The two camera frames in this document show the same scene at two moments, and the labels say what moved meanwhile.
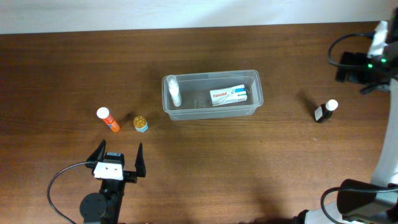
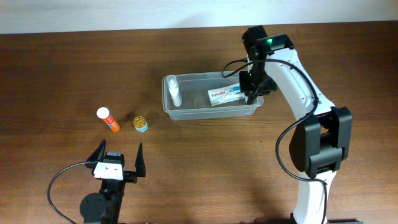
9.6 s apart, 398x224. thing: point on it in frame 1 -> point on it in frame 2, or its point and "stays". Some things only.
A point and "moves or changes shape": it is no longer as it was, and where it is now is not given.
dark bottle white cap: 323,112 moves or changes shape
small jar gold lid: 140,124 stays
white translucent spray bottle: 174,90 stays
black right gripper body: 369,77 -> 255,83
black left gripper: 130,177 stays
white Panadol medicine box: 227,95 stays
